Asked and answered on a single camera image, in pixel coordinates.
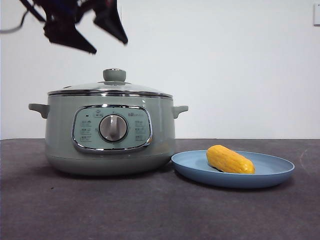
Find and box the white wall plate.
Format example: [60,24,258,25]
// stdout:
[313,4,320,27]

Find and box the blue round plate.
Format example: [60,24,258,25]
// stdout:
[171,149,296,189]

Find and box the black camera cable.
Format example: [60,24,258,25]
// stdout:
[0,9,29,35]

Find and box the pale green electric steamer pot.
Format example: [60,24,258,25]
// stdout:
[28,96,189,176]

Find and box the glass lid with green knob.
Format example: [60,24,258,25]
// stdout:
[47,68,174,99]

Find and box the yellow corn cob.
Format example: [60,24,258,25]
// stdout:
[205,144,256,175]

